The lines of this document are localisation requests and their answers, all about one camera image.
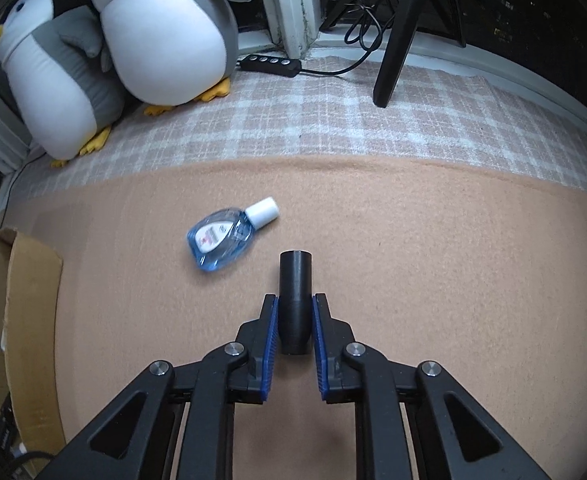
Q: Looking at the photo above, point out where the cardboard box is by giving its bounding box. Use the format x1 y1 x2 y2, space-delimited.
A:
0 228 66 454

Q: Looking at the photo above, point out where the black cylinder tube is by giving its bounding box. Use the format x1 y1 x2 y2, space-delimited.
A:
278 250 312 356

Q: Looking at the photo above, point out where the clear blue liquid bottle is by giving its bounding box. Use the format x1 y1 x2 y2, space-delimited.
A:
186 197 279 272

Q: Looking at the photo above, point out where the plaid checkered cloth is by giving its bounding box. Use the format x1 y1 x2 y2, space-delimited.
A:
11 56 587 202

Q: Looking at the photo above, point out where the large penguin plush toy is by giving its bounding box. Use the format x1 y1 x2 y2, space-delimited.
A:
0 0 127 167

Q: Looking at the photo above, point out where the black power strip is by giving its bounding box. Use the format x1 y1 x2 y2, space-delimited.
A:
237 53 302 78

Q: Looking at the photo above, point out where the small penguin plush toy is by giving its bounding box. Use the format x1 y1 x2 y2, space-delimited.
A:
92 0 251 116

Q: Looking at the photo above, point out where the black tripod stand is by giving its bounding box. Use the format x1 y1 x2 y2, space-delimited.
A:
319 0 467 107

